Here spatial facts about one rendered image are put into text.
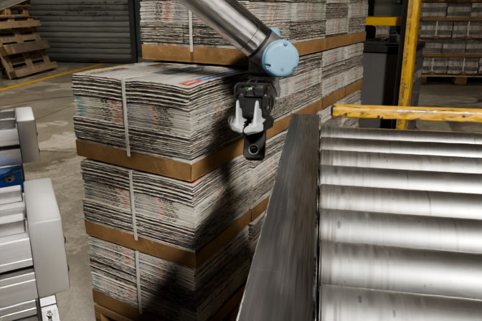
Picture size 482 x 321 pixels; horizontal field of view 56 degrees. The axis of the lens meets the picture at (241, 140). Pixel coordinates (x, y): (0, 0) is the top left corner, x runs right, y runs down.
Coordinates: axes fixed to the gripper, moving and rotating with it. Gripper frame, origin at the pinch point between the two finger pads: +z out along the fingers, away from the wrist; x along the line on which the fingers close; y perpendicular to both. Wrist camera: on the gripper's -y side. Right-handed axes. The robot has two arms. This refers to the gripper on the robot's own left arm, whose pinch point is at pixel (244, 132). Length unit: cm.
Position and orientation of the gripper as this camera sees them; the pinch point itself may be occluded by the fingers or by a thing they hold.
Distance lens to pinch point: 83.1
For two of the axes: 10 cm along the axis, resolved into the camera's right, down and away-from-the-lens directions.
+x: 9.9, 0.5, -1.6
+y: 0.0, -9.6, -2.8
